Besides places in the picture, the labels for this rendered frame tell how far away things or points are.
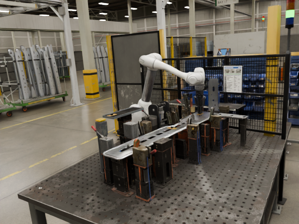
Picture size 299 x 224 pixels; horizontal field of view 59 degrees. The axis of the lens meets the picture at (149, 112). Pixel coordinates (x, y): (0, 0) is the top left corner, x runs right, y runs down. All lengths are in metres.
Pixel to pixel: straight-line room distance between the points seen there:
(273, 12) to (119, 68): 3.23
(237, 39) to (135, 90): 4.95
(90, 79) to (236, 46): 5.17
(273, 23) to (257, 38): 6.20
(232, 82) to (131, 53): 2.56
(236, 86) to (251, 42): 6.17
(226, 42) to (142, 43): 4.81
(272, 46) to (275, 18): 0.27
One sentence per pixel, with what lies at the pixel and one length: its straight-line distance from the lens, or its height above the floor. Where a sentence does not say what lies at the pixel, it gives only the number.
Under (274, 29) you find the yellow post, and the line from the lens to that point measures 2.93.
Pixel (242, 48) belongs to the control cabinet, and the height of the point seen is 1.53.
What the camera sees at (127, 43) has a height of 1.82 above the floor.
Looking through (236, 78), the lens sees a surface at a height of 1.31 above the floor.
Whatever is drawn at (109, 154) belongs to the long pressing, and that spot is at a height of 1.00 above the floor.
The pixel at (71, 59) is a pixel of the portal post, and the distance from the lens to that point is 9.19.
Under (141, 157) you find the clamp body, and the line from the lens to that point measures 1.72.
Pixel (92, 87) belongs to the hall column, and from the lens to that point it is 10.09.
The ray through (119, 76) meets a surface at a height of 1.20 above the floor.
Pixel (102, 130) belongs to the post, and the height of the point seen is 1.08.
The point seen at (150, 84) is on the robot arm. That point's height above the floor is 1.30.
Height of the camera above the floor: 1.67
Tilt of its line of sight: 13 degrees down
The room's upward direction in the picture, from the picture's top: 4 degrees counter-clockwise
